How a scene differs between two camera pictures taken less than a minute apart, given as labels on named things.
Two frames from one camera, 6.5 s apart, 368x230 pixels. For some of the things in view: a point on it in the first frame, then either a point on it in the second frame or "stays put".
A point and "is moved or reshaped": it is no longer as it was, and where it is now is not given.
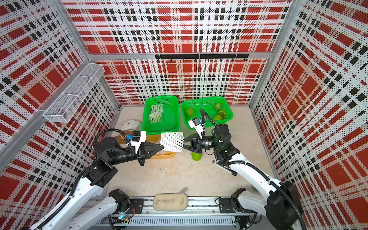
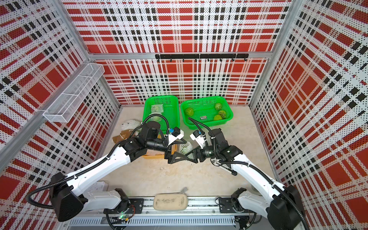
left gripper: x=154 y=147 → x=171 y=158
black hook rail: x=201 y=56 stays put
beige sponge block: x=172 y=201 stays put
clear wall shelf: x=64 y=107 stays put
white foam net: x=172 y=142 is moved or reshaped
